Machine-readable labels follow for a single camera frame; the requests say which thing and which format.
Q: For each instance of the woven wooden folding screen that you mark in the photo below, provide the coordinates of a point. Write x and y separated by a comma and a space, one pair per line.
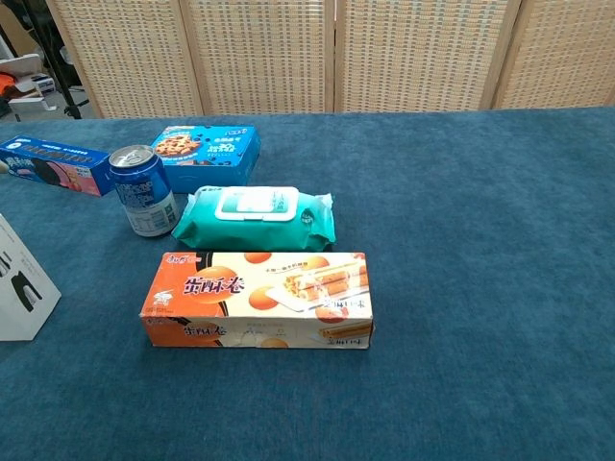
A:
307, 53

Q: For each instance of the orange egg roll box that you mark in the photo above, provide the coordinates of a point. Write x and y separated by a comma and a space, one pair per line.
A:
259, 298

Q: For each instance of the blue sandwich cookie box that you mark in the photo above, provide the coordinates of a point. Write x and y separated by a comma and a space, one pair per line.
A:
53, 165

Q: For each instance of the white cardboard box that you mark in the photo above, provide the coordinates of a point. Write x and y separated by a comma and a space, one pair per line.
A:
21, 283

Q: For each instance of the blue drink can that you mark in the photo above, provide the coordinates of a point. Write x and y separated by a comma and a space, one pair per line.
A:
141, 192

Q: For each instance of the green wet wipes pack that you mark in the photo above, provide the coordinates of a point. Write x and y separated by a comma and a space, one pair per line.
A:
254, 221

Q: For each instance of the blue chocolate chip cookie box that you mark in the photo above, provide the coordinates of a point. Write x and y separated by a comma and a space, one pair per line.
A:
211, 153

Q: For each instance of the blue tablecloth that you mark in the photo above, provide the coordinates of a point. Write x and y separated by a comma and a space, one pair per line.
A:
432, 288

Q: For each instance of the black tripod stand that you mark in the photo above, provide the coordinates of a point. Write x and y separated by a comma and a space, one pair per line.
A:
60, 62

